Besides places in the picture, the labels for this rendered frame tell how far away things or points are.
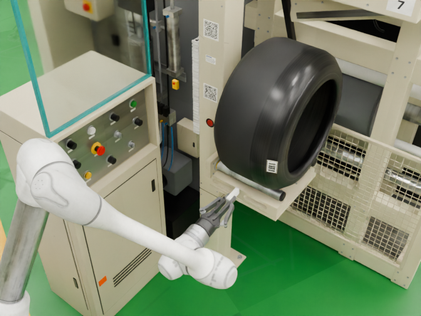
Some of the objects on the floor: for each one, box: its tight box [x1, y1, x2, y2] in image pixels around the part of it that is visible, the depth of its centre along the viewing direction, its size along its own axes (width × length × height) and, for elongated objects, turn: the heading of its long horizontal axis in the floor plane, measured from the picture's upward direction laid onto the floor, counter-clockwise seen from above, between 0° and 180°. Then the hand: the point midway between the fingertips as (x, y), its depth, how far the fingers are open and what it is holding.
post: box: [199, 0, 244, 259], centre depth 215 cm, size 13×13×250 cm
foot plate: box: [229, 248, 246, 268], centre depth 295 cm, size 27×27×2 cm
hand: (232, 195), depth 193 cm, fingers closed
